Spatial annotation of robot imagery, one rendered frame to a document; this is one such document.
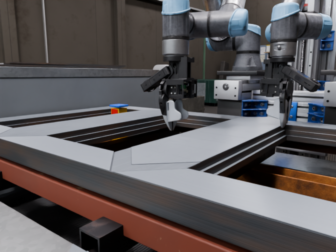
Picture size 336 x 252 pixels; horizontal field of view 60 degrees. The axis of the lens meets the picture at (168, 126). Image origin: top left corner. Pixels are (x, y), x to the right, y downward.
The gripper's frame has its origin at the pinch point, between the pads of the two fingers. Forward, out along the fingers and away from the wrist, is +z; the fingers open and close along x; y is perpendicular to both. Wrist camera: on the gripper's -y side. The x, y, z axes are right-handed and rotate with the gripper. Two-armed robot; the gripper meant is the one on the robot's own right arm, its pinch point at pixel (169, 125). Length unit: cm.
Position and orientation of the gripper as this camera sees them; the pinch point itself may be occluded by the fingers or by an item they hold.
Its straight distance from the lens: 86.5
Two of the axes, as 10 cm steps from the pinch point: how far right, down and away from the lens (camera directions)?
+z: 0.0, 9.8, 1.8
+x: 6.1, -1.4, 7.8
